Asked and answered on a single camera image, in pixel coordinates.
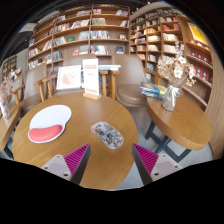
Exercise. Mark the distant wooden bookshelf unit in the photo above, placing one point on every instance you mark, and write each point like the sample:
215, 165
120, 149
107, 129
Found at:
9, 66

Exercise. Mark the white mouse pad, red wrist rest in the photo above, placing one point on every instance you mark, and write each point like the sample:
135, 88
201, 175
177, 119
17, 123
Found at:
50, 120

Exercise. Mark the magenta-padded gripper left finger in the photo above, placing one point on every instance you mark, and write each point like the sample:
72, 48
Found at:
55, 166

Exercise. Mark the round wooden side table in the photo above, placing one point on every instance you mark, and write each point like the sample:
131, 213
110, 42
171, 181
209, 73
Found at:
185, 123
6, 126

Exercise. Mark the white framed floral picture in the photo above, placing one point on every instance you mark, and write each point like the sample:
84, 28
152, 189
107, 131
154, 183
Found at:
69, 77

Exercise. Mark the brown padded wooden armchair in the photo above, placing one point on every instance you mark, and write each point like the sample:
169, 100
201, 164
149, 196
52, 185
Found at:
78, 60
35, 83
128, 71

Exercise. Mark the curved wooden bookshelf unit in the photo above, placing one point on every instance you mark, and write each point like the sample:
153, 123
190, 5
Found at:
166, 36

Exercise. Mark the transparent computer mouse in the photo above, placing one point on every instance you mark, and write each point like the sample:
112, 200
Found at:
107, 135

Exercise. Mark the glass vase with dried flowers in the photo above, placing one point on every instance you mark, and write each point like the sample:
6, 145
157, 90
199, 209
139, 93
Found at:
170, 96
5, 111

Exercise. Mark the wide wooden bookshelf unit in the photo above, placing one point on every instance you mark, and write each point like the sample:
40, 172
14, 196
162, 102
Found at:
80, 33

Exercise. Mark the white sign on wooden base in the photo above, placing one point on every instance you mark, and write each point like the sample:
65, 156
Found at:
90, 75

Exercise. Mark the stack of colourful books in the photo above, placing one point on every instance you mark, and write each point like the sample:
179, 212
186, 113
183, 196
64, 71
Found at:
151, 90

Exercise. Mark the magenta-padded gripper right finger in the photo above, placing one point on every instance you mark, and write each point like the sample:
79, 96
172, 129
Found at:
166, 165

